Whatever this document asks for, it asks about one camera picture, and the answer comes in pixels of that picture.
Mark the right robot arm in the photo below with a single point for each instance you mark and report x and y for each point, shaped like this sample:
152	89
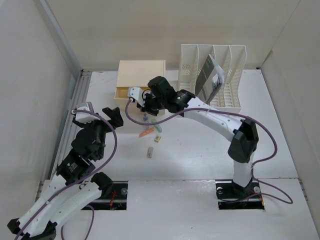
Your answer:
241	132

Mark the aluminium frame rail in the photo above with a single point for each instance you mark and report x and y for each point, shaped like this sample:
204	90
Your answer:
78	85

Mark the grey setup guide booklet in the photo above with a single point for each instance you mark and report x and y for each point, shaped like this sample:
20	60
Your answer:
210	80

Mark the small clear spray bottle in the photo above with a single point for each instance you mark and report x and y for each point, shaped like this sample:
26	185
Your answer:
145	118

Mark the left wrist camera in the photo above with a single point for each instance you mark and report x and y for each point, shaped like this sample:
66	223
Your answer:
80	112

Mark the green translucent case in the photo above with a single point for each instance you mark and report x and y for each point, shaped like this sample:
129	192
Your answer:
156	126

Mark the cream drawer cabinet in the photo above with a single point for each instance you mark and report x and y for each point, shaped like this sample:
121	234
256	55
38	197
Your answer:
136	73

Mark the orange translucent case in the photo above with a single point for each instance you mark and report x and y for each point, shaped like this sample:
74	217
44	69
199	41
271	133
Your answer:
146	132

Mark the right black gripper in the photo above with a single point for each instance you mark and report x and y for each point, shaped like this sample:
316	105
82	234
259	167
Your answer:
145	108

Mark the white file organizer rack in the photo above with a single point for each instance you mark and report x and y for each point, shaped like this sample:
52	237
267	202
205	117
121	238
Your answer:
231	58

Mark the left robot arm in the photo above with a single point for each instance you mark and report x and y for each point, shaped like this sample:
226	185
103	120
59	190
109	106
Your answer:
76	181

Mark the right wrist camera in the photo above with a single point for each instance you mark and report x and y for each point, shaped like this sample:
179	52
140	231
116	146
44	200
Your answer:
136	93

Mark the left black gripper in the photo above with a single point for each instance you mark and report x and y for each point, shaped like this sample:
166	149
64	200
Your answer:
114	114

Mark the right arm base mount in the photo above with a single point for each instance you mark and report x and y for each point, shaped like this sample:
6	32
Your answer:
231	196

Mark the small yellow eraser block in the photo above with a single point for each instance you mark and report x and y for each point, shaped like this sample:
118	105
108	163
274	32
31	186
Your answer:
157	138

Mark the white plastic strip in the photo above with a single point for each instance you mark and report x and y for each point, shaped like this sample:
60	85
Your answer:
150	152

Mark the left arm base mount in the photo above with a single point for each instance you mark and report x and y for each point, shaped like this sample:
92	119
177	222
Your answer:
115	201

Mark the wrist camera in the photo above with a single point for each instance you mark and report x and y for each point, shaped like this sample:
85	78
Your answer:
80	112
136	93

